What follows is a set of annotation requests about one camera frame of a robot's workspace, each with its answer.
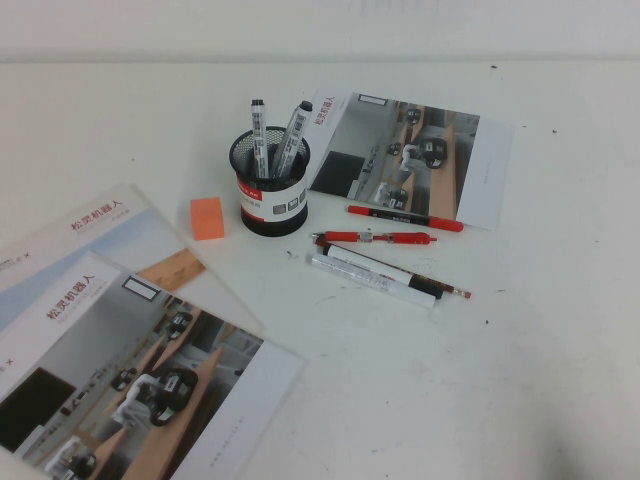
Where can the grey marker with barcode label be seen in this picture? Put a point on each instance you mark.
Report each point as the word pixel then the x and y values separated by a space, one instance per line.
pixel 259 135
pixel 295 130

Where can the red gel pen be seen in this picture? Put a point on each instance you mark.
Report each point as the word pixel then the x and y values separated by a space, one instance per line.
pixel 345 236

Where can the black mesh pen holder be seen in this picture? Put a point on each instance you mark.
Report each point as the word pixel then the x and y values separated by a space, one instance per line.
pixel 275 210

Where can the red marker pen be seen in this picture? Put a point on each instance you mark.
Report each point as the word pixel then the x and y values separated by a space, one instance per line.
pixel 400 217

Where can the silver white marker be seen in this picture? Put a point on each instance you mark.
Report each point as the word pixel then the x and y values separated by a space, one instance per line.
pixel 340 265

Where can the orange foam block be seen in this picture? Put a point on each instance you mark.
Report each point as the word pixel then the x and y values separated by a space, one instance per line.
pixel 207 220

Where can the white marker with black cap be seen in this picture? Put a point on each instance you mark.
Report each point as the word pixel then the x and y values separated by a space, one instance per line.
pixel 425 287

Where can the pencil with red eraser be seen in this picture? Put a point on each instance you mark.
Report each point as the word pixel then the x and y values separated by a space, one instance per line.
pixel 462 293

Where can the brochure with robot photo cover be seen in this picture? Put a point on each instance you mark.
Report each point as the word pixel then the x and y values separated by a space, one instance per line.
pixel 475 165
pixel 200 380

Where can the brochure with pale blue cover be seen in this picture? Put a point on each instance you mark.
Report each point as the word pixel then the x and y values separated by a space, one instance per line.
pixel 115 235

